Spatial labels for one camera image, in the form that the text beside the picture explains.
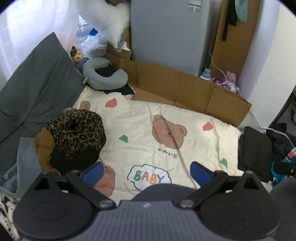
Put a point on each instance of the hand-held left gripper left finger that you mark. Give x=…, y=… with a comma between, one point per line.
x=93, y=173

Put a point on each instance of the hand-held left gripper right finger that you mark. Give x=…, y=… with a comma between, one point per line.
x=200, y=173

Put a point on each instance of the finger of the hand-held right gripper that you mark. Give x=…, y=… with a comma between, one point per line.
x=286, y=168

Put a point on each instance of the leopard print skirt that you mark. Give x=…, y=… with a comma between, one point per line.
x=78, y=132

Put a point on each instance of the black folded clothes stack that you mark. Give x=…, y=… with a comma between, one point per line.
x=254, y=150

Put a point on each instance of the teal patterned garment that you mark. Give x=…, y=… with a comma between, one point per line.
x=277, y=179

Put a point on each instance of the black jacket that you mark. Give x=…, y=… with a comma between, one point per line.
x=279, y=143

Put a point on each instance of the black garment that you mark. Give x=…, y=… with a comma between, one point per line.
x=69, y=162

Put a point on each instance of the brown garment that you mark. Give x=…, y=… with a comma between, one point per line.
x=44, y=146

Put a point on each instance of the bear print blanket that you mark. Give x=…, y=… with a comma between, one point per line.
x=138, y=125

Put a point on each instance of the blue-grey cloth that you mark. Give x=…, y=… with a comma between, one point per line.
x=25, y=162

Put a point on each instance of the black cloth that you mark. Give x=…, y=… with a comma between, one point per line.
x=122, y=90

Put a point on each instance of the grey neck pillow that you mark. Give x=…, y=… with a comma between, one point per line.
x=101, y=81

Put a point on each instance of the white floral cloth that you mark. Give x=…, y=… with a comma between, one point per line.
x=7, y=208

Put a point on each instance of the detergent bottle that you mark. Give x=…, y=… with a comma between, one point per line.
x=205, y=74

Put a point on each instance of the pink packet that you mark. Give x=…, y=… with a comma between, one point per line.
x=231, y=77

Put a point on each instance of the brown cardboard sheet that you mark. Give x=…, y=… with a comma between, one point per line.
x=161, y=78

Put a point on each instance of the plush toy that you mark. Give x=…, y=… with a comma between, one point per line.
x=76, y=54

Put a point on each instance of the clear plastic bags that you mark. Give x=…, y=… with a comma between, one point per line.
x=94, y=46

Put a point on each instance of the blue plastic bag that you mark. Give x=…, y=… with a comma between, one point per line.
x=94, y=32

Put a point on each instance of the grey washing machine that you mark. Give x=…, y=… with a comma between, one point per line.
x=166, y=34

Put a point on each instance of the white fluffy pillow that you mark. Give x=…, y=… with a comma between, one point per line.
x=108, y=20

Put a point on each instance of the white curtain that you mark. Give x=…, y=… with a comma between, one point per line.
x=30, y=25

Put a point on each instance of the teal hanging garment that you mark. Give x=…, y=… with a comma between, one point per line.
x=241, y=10

